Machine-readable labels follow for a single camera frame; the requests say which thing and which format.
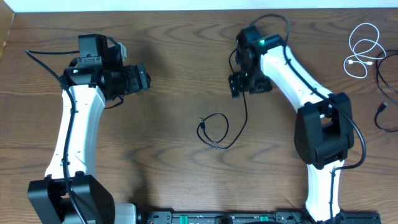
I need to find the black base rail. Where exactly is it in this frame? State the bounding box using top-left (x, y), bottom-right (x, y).
top-left (136, 210), bottom-right (382, 224)

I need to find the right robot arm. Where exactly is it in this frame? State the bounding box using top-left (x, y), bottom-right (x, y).
top-left (229, 26), bottom-right (354, 223)

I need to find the white usb cable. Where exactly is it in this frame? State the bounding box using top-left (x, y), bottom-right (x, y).
top-left (343, 22), bottom-right (387, 79)

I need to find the short black usb cable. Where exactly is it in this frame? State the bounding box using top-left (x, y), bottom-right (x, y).
top-left (374, 49), bottom-right (398, 134)

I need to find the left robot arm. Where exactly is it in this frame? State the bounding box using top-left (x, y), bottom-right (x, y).
top-left (27, 34), bottom-right (151, 223)

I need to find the long black usb cable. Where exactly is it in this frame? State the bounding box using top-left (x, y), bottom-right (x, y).
top-left (196, 48), bottom-right (249, 150)

